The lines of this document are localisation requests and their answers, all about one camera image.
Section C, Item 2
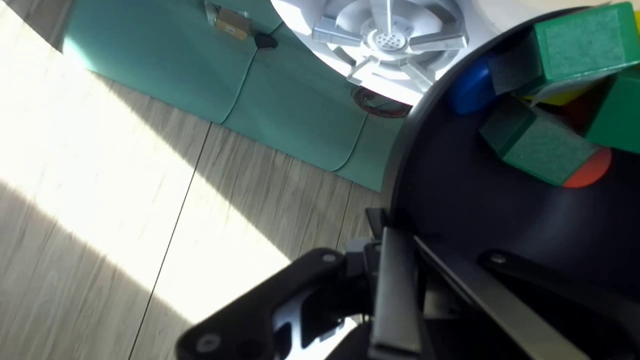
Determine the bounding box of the orange ball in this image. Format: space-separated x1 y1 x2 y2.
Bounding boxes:
563 147 612 187

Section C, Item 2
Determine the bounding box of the blue ball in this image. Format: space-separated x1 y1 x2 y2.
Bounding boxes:
446 59 495 115

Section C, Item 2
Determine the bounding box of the green block lower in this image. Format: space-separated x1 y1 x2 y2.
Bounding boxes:
480 98 598 186

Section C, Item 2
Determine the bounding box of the green block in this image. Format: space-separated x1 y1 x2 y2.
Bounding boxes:
480 98 598 186
485 2 640 98
585 67 640 154

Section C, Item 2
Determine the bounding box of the green sofa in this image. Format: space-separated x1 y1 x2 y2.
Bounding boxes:
61 0 402 192

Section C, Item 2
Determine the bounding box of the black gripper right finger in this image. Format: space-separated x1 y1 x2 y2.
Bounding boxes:
480 249 640 339

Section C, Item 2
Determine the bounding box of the green block right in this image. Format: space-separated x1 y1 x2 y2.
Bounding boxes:
585 67 640 154

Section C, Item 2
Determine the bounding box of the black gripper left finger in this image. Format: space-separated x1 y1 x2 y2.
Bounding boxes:
365 207 421 360

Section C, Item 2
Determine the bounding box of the black bowl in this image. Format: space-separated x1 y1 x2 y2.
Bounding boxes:
382 5 640 360

